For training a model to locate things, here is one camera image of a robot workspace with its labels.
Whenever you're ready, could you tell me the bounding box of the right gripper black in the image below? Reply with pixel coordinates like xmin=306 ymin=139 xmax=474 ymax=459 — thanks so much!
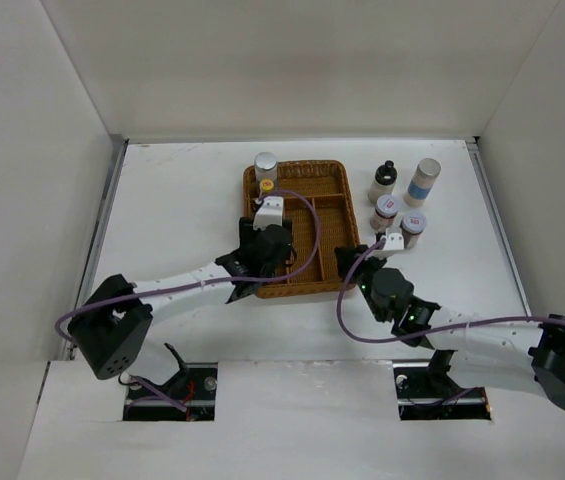
xmin=335 ymin=244 xmax=389 ymax=322

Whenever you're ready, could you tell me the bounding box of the satay sauce jar white lid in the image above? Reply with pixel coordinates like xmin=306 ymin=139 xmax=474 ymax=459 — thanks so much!
xmin=370 ymin=194 xmax=402 ymax=231

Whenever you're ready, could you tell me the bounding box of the dark spice jar white lid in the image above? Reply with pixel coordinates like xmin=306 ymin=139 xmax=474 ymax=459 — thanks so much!
xmin=400 ymin=210 xmax=427 ymax=249

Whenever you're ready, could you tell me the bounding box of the red sauce bottle yellow cap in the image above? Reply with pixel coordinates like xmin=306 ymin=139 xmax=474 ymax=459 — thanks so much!
xmin=258 ymin=178 xmax=275 ymax=198

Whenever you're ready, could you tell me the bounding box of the black cap white powder bottle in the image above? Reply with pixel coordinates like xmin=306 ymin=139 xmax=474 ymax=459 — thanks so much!
xmin=367 ymin=160 xmax=398 ymax=204

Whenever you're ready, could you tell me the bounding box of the blue label bead bottle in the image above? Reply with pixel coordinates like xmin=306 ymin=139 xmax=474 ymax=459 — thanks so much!
xmin=254 ymin=152 xmax=278 ymax=183

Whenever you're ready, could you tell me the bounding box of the blue label bottle silver cap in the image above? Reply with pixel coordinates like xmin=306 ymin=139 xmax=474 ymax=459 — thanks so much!
xmin=404 ymin=158 xmax=441 ymax=208

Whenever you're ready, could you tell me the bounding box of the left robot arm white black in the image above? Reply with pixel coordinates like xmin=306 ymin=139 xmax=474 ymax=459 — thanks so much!
xmin=67 ymin=217 xmax=296 ymax=399

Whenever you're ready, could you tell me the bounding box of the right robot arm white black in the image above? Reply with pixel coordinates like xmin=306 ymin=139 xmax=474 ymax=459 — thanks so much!
xmin=335 ymin=242 xmax=565 ymax=411

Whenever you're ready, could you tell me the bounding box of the brown wicker divided basket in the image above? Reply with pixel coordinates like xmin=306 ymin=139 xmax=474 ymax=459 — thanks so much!
xmin=243 ymin=160 xmax=360 ymax=299

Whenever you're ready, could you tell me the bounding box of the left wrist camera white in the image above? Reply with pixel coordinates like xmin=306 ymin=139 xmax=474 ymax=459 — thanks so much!
xmin=253 ymin=195 xmax=284 ymax=231

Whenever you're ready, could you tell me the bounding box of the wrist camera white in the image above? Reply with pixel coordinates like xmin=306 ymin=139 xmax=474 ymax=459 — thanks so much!
xmin=253 ymin=195 xmax=284 ymax=231
xmin=374 ymin=228 xmax=405 ymax=259

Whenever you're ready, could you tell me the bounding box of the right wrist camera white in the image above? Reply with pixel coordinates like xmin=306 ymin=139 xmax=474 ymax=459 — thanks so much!
xmin=374 ymin=228 xmax=405 ymax=259

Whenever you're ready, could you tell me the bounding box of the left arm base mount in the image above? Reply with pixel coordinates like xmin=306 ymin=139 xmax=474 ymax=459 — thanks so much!
xmin=118 ymin=363 xmax=218 ymax=422

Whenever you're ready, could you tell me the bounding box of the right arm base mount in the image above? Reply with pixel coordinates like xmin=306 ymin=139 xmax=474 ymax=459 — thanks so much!
xmin=393 ymin=351 xmax=491 ymax=421

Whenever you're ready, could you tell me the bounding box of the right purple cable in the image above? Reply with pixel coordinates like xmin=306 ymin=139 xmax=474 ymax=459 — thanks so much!
xmin=336 ymin=238 xmax=565 ymax=344

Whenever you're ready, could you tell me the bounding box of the aluminium table edge rail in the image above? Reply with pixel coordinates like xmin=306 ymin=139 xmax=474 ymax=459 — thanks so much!
xmin=59 ymin=134 xmax=129 ymax=361

